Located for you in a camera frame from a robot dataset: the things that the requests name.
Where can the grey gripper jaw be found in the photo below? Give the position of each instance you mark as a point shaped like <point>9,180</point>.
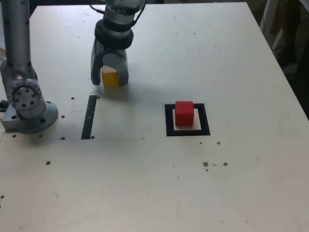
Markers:
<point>112,60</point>
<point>96,67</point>

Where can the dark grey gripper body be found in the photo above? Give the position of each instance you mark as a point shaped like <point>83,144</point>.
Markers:
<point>116,50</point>

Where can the yellow cube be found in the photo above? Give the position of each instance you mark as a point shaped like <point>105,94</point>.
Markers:
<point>109,79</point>

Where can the red cube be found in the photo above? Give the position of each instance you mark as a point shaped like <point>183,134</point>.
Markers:
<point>184,116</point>

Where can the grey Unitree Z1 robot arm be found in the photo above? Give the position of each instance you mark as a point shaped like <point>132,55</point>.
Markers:
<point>17,48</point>

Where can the black tape square outline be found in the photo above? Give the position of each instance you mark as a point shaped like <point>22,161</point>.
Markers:
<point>168,120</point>

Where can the black tape strip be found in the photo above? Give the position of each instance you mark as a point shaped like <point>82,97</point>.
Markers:
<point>88,120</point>

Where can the dark background furniture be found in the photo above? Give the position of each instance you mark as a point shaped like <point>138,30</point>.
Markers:
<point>289,48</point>

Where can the white background frame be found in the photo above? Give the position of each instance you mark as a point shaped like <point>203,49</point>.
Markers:
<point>265,14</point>

